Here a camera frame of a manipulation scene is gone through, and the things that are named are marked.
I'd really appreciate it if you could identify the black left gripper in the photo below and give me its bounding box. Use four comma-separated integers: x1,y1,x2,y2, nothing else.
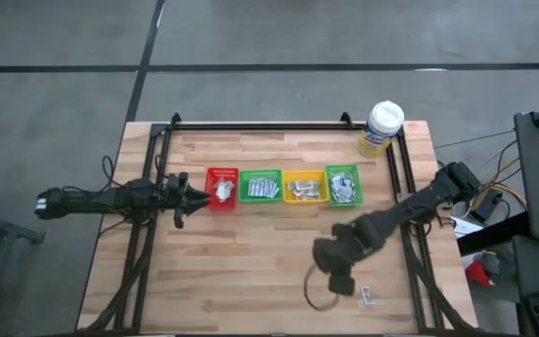
161,171,211,230

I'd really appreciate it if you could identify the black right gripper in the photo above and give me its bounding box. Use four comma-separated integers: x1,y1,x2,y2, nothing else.
312,222,387,297

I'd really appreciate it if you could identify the red plastic basket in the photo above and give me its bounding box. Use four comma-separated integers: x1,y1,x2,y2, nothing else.
203,167,240,212

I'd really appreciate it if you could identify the green plastic basket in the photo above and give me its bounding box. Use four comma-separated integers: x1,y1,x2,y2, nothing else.
238,168,284,205
324,163,363,208

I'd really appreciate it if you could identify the yellow plastic basket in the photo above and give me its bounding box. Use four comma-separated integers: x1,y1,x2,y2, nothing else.
282,169,330,205

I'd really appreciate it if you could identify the white paper sheet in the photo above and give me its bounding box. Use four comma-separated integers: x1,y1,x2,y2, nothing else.
450,214,485,240

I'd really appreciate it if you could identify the Lysol wipes canister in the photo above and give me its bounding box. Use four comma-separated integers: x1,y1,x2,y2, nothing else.
356,99,406,159

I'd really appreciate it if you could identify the red cloth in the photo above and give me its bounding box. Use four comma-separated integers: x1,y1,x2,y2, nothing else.
464,259,493,288

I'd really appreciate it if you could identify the black power adapter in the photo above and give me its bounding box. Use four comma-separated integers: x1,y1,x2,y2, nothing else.
469,188,503,222

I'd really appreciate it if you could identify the black diagonal beam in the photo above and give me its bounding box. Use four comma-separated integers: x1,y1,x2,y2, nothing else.
456,211,532,256

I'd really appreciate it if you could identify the grey cloth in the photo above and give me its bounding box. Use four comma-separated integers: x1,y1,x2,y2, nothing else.
481,249,517,278

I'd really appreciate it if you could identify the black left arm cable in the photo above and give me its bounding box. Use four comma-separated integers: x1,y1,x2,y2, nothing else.
100,155,124,187

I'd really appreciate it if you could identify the thin grey floor cable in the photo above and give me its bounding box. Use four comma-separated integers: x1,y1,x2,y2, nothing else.
432,128,517,151

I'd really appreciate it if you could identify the yellow cable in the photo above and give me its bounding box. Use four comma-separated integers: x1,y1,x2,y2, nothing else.
477,156,529,212

